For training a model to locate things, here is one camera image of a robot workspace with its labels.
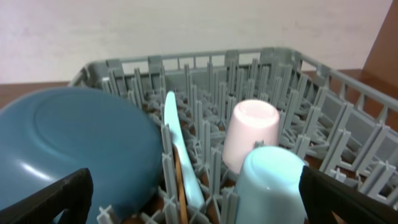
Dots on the grey dishwasher rack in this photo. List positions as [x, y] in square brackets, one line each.
[334, 122]

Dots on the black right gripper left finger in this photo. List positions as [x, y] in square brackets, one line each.
[70, 196]

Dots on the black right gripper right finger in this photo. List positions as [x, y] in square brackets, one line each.
[324, 197]

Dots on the light blue cup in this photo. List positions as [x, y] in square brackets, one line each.
[268, 187]

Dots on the light blue plastic knife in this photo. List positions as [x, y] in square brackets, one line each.
[191, 186]

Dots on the wooden chopstick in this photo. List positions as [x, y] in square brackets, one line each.
[181, 192]

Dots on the pink cup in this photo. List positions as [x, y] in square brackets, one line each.
[252, 121]

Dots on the dark blue plate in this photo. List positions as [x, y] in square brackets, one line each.
[49, 134]

